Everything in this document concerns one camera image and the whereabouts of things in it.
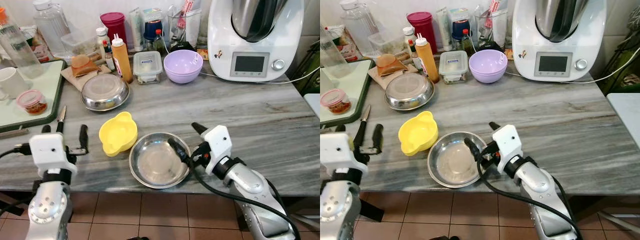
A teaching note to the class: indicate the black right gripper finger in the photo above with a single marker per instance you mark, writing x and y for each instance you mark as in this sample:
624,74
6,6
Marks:
471,146
198,128
177,149
494,125

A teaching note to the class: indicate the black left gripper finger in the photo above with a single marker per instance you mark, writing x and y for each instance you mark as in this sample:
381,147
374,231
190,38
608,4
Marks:
378,136
83,137
340,128
46,129

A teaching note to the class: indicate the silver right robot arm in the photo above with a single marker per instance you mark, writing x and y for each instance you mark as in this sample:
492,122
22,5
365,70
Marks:
250,187
537,187

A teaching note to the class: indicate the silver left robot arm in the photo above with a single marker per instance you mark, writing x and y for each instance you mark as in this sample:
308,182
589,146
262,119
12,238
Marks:
337,212
47,210

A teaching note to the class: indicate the empty steel plate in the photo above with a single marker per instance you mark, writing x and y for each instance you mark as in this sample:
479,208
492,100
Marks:
155,170
452,169

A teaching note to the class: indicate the small jar with pink lid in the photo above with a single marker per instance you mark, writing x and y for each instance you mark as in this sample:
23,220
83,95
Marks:
31,100
336,98

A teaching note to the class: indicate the grey metal bar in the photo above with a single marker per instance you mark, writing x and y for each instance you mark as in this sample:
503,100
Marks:
15,133

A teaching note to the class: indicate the white side table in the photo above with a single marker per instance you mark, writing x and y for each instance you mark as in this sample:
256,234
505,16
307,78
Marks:
314,103
625,115

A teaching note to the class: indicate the green-rimmed white tray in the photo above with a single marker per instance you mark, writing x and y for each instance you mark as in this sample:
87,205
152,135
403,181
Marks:
359,82
47,85

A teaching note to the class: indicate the covered steel bowl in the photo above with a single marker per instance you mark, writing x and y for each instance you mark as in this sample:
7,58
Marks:
105,92
409,91

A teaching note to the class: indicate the beige paper sheet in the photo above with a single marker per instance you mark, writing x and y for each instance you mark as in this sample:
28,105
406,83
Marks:
72,80
378,77

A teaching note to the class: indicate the lilac plastic bowl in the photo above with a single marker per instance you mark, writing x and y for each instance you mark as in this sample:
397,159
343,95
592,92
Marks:
182,70
487,70

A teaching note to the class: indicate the amber plastic cup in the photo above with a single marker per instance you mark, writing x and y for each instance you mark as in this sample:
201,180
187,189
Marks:
390,64
84,65

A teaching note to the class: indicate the small yellow packet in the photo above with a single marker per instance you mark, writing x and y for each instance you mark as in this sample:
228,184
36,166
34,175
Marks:
509,53
202,53

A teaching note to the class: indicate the clear bottle with orange cap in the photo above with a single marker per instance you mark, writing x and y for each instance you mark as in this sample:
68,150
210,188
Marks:
332,55
20,50

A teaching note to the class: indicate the glass container with grey lid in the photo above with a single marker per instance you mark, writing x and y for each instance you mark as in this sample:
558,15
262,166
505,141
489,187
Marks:
453,61
147,62

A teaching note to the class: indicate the printed snack packet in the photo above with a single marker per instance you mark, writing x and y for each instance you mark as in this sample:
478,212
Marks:
40,50
350,47

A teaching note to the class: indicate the small black object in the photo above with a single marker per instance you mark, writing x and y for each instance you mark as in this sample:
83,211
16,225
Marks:
490,45
182,45

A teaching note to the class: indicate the small bottle with red cap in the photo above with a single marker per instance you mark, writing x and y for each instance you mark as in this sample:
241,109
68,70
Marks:
414,57
108,60

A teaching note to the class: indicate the orange sauce squeeze bottle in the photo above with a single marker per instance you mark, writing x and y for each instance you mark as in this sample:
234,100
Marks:
427,60
122,62

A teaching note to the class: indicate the dark bottle with red cap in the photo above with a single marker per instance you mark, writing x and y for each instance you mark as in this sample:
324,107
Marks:
159,45
466,44

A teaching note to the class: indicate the clear plastic box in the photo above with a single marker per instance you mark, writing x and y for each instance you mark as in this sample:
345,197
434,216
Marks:
77,45
385,44

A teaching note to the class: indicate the white floor pipe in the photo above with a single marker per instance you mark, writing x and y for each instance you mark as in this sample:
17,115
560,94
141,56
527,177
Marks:
620,221
306,221

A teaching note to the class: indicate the black robot foot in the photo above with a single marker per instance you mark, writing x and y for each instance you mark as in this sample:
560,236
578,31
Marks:
443,238
137,238

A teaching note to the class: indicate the clear utensil holder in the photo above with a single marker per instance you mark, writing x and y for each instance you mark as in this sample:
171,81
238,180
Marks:
501,27
194,27

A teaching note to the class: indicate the white kitchen food processor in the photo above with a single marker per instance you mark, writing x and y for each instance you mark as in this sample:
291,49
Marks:
290,40
595,40

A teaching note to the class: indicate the blue cup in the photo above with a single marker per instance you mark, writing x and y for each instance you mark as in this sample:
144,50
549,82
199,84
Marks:
460,29
152,30

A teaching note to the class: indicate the clear water jug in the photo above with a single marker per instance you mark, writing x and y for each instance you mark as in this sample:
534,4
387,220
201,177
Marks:
360,25
52,25

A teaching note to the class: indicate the small bottle with white cap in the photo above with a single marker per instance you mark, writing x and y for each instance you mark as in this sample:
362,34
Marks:
102,34
409,34

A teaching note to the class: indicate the white tube package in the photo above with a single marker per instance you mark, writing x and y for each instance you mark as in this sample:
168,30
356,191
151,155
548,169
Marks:
442,27
136,30

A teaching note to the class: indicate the magenta plastic tumbler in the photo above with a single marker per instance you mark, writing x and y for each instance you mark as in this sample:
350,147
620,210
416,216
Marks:
114,27
422,27

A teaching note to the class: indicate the pink utensil pack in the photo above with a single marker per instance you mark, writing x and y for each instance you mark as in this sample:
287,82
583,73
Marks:
492,9
186,10

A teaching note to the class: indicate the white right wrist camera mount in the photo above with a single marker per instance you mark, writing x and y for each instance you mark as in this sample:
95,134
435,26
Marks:
217,142
507,145

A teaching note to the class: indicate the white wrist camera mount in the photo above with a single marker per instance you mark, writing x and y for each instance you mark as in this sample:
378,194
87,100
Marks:
335,150
47,150
507,145
217,142

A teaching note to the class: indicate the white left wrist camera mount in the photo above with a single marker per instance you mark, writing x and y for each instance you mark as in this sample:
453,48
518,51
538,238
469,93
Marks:
47,150
335,150

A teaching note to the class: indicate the dark table frame brace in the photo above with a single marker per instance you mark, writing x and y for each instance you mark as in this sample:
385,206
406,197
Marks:
12,202
371,210

